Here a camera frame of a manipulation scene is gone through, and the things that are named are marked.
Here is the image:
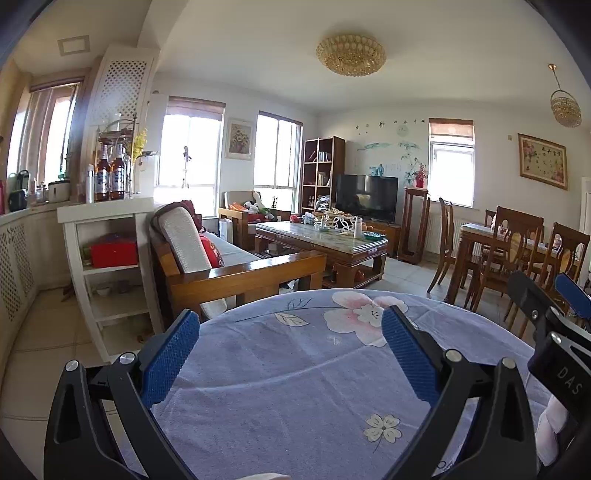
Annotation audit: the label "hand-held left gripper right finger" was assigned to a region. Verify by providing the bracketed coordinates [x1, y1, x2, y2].
[381, 305, 541, 480]

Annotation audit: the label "wooden television stand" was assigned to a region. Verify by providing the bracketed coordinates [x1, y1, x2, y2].
[367, 220, 402, 258]

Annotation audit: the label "white lattice counter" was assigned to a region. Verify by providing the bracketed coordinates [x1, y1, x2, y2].
[0, 205, 68, 342]

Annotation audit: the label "framed sunflower picture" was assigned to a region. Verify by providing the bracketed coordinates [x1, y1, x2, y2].
[224, 119, 254, 161]

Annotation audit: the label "wooden bookshelf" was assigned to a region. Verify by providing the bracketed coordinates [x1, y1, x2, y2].
[302, 136, 346, 214]

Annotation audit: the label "ceiling vent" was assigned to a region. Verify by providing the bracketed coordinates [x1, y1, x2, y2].
[57, 35, 91, 57]

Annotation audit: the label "wooden dining table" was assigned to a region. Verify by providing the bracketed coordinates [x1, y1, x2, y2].
[455, 223, 583, 305]

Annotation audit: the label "metal wire rack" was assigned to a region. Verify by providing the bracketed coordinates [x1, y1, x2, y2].
[96, 117, 139, 197]

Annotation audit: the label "white appliance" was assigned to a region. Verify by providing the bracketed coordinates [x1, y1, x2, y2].
[47, 180, 72, 204]

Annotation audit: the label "potted plant in red pot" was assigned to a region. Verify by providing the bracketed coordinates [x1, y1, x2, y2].
[405, 158, 428, 188]

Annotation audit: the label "framed floral painting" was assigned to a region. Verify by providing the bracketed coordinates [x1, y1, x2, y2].
[517, 133, 568, 191]

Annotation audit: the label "wooden armchair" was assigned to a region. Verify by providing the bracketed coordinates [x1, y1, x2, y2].
[218, 190, 292, 250]

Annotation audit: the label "crystal pendant lamp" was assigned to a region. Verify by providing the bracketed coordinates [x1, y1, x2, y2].
[548, 64, 583, 128]

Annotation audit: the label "white wire fruit basket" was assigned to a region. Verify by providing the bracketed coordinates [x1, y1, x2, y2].
[313, 209, 355, 232]

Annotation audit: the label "person's right hand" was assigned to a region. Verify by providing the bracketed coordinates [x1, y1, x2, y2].
[536, 397, 571, 466]

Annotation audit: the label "plush toy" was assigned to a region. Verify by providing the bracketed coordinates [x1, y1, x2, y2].
[242, 199, 276, 220]

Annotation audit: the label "tall wooden plant stand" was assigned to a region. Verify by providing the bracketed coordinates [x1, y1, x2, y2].
[397, 186, 431, 265]

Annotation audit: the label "black television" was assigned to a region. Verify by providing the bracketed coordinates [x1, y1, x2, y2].
[334, 174, 400, 224]

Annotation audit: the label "wooden coffee table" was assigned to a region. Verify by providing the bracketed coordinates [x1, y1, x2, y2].
[254, 220, 389, 289]

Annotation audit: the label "wooden sofa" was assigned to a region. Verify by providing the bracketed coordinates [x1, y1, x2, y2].
[149, 200, 328, 320]

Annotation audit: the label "crystal ceiling lamp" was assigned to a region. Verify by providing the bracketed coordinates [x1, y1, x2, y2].
[316, 34, 387, 76]

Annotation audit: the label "yellow flowers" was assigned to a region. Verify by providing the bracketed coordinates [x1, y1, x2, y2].
[130, 128, 149, 163]

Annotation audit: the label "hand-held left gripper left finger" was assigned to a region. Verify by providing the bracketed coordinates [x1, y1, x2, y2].
[44, 308, 202, 480]

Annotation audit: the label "brown beer bottle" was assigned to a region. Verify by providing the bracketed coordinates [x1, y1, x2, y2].
[110, 142, 127, 200]
[95, 144, 112, 202]

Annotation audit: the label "white lattice column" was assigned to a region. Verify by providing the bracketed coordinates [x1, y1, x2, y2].
[81, 44, 161, 199]

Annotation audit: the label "tall balcony window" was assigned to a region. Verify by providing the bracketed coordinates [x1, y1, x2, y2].
[18, 78, 84, 190]

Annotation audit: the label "white shelf unit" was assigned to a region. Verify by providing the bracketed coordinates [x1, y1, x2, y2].
[57, 198, 165, 364]

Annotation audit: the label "white radiator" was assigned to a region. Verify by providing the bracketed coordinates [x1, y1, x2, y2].
[427, 210, 483, 257]

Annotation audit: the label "red cushion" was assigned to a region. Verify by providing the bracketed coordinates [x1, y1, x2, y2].
[198, 232, 226, 269]

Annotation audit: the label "black appliance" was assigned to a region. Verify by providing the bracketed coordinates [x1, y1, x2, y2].
[7, 170, 31, 213]

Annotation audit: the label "white sofa back cushion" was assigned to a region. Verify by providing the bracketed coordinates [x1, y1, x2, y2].
[157, 206, 213, 273]

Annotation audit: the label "dark red throw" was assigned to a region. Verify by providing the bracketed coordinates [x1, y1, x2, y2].
[173, 199, 205, 233]

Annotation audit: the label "red box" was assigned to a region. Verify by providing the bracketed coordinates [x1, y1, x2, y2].
[89, 233, 140, 269]

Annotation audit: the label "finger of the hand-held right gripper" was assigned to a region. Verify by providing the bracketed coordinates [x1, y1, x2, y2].
[508, 271, 561, 347]
[555, 273, 591, 319]

